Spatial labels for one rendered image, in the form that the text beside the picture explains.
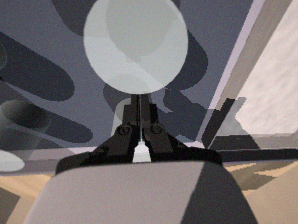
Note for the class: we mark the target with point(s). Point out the clear glass jar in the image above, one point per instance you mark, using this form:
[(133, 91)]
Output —
[(3, 56), (22, 125), (141, 153), (136, 46)]

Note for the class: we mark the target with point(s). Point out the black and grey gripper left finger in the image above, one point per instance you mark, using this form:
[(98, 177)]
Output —
[(119, 148)]

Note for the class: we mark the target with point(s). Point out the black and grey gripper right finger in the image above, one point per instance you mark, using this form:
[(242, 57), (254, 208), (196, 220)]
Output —
[(162, 145)]

